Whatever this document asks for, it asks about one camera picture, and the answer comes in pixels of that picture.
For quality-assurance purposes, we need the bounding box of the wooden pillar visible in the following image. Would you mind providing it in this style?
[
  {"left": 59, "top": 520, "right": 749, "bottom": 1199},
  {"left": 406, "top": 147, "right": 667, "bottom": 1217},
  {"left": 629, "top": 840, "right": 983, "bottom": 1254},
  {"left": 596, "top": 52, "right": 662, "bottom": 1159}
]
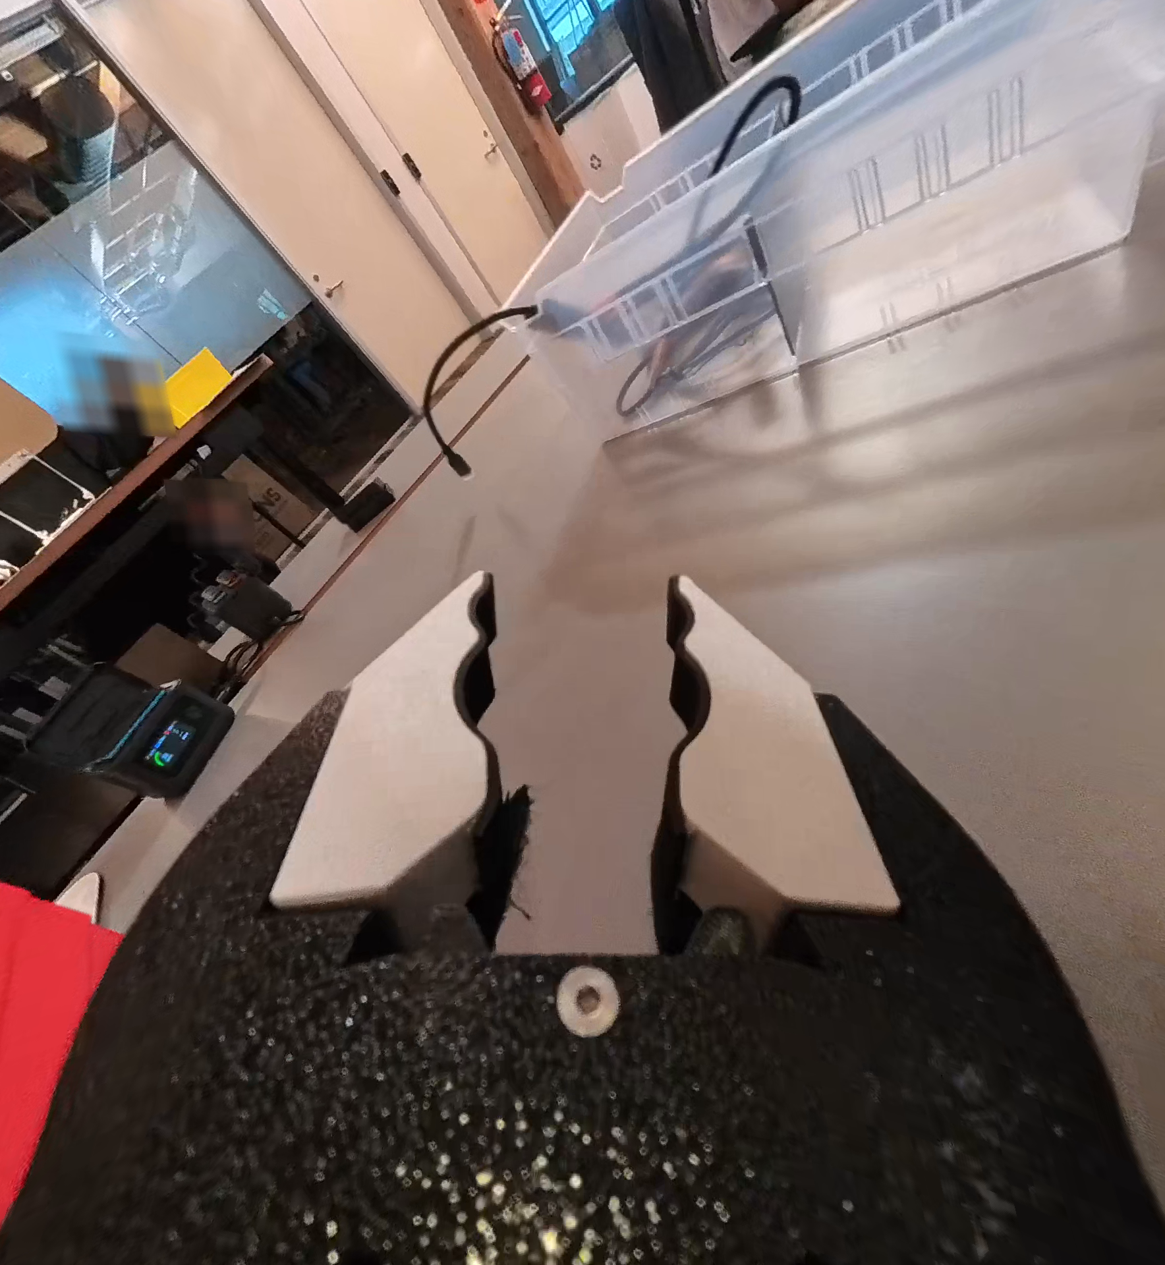
[{"left": 438, "top": 0, "right": 588, "bottom": 234}]

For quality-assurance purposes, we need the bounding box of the yellow plastic bin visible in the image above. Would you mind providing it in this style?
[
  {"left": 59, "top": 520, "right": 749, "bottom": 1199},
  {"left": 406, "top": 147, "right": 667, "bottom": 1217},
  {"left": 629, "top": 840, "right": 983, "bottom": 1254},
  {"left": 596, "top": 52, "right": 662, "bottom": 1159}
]
[{"left": 162, "top": 346, "right": 240, "bottom": 428}]

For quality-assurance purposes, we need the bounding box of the black label printer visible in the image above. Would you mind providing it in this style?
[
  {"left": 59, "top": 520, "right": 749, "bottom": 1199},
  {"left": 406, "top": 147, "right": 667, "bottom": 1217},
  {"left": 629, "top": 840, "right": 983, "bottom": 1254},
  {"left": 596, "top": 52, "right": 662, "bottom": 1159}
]
[{"left": 21, "top": 661, "right": 238, "bottom": 800}]

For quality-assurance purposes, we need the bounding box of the plain cardboard box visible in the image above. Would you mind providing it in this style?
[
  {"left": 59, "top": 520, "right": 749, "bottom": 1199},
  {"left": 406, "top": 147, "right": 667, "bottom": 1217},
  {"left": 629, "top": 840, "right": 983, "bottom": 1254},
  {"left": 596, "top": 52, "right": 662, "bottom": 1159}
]
[{"left": 116, "top": 622, "right": 229, "bottom": 694}]

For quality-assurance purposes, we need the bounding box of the red fire extinguisher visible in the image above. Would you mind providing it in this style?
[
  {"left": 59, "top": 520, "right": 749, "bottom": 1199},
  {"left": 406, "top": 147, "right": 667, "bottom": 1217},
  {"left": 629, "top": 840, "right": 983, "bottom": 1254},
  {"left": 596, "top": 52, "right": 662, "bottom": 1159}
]
[{"left": 490, "top": 18, "right": 556, "bottom": 111}]

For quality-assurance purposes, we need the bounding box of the white recycling bin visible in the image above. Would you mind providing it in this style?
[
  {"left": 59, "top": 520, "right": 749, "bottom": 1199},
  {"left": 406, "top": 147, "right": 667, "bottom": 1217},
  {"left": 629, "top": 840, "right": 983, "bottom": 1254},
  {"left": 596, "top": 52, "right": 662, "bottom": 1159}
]
[{"left": 559, "top": 58, "right": 647, "bottom": 203}]

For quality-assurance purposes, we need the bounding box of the office chair with dark jacket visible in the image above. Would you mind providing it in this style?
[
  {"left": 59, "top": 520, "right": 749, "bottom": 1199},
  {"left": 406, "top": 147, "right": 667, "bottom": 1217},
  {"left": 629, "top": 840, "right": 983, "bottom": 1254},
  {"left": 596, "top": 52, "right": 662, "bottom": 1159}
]
[{"left": 633, "top": 0, "right": 731, "bottom": 134}]

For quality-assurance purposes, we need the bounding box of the clear plastic bin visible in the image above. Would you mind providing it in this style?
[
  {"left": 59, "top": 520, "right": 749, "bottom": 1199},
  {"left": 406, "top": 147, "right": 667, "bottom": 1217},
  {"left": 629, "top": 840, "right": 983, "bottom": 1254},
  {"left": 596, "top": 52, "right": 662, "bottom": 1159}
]
[{"left": 501, "top": 0, "right": 1165, "bottom": 450}]

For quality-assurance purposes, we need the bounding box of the white door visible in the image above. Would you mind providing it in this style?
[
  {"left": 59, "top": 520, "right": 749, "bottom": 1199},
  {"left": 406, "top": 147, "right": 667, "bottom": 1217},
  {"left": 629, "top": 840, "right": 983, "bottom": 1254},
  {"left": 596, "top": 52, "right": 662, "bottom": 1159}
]
[
  {"left": 83, "top": 0, "right": 499, "bottom": 412},
  {"left": 255, "top": 0, "right": 554, "bottom": 297}
]

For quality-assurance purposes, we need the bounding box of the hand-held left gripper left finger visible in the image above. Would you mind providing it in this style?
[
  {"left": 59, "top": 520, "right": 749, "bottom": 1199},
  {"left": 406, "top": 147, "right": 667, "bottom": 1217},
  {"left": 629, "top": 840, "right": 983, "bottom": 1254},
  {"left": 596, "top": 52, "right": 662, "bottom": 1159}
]
[{"left": 267, "top": 570, "right": 535, "bottom": 940}]

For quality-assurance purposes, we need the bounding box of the white lamp base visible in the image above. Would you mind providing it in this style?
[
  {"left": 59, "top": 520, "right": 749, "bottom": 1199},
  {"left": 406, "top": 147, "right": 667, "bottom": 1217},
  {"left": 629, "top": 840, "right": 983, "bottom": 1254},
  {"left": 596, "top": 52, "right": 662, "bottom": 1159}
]
[{"left": 49, "top": 868, "right": 105, "bottom": 928}]

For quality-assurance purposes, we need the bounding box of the small black equipment box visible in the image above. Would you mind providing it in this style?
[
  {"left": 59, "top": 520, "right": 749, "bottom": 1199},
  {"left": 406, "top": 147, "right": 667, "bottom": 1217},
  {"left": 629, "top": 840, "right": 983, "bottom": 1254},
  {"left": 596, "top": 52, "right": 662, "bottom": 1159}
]
[{"left": 194, "top": 570, "right": 296, "bottom": 646}]

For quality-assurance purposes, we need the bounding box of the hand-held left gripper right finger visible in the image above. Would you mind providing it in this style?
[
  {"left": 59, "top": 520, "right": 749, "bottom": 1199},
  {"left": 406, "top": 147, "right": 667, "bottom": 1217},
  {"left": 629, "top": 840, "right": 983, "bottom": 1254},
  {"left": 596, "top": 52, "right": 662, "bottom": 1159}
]
[{"left": 652, "top": 575, "right": 901, "bottom": 952}]

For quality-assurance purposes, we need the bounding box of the long brown desk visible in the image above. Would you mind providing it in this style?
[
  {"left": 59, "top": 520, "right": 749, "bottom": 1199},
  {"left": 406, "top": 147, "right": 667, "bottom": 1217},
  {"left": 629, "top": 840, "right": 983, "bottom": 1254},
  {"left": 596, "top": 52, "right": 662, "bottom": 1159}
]
[{"left": 0, "top": 355, "right": 278, "bottom": 658}]

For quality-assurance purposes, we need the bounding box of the red plastic bin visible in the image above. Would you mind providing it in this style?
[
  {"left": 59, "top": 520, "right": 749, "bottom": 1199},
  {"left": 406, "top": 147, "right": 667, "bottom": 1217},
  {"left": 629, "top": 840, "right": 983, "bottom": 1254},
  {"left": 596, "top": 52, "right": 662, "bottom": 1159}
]
[{"left": 0, "top": 854, "right": 126, "bottom": 1265}]

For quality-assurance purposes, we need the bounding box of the thin black cable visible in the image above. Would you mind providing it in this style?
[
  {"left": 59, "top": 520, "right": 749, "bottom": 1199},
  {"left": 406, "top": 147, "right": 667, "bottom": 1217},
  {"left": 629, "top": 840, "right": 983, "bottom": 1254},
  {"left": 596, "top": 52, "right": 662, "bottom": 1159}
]
[{"left": 421, "top": 304, "right": 547, "bottom": 482}]

